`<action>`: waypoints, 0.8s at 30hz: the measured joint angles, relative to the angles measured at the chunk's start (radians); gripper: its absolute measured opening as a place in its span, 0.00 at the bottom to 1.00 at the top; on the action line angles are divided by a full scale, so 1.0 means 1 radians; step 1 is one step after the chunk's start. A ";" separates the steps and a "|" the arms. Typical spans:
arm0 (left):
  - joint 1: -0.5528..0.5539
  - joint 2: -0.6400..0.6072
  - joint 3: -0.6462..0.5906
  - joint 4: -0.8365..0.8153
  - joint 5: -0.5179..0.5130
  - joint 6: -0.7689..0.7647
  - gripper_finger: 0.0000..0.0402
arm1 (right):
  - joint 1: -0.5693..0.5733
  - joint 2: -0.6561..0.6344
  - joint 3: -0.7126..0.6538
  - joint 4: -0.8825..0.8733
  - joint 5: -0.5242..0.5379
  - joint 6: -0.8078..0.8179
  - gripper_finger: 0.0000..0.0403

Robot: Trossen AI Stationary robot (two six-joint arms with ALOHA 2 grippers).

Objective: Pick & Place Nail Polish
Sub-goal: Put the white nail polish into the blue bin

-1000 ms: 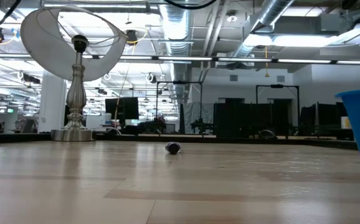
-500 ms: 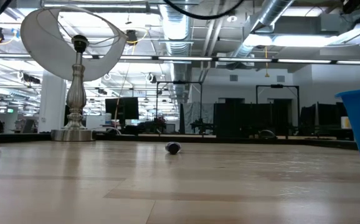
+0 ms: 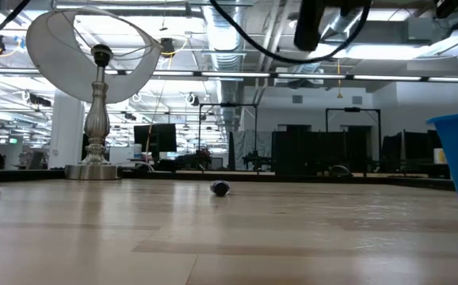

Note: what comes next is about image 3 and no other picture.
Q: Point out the black metal frame rig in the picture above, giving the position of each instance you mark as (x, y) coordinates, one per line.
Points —
(352, 109)
(229, 105)

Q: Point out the silver lamp with white shade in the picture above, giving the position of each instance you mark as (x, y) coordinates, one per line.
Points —
(96, 122)

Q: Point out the silver ventilation duct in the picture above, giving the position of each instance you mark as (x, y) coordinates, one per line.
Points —
(223, 39)
(342, 21)

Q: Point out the grey tarp cover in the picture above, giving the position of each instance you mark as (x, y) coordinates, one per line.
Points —
(253, 142)

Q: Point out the purple nail polish bottle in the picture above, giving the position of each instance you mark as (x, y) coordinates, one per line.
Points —
(220, 188)

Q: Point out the long ceiling light strip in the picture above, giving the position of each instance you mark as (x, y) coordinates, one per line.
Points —
(233, 74)

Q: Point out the white yellow container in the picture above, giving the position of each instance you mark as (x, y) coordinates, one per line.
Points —
(440, 156)

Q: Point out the black partition screen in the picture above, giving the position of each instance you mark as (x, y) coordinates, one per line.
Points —
(415, 146)
(312, 150)

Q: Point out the bright ceiling light panel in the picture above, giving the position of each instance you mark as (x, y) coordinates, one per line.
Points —
(371, 51)

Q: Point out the black computer monitor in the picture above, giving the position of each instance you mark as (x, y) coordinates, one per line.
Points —
(161, 136)

